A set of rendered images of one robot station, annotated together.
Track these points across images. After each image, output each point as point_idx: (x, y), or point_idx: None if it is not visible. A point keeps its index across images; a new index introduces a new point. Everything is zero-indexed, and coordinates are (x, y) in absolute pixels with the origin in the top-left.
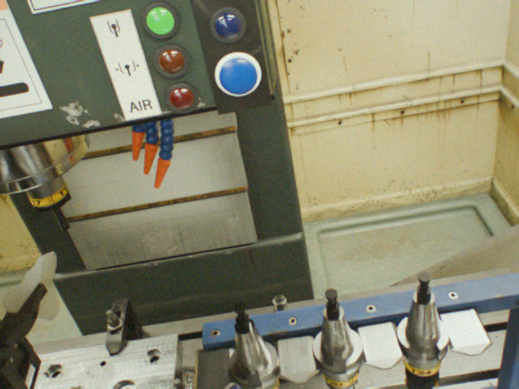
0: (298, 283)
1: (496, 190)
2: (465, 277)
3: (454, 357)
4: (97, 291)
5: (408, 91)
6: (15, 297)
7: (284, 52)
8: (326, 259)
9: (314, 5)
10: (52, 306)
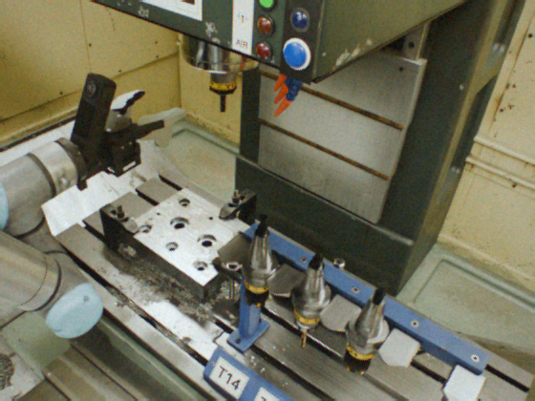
0: (388, 277)
1: None
2: (493, 355)
3: (425, 392)
4: (257, 183)
5: None
6: (146, 118)
7: (501, 101)
8: (431, 282)
9: None
10: (164, 138)
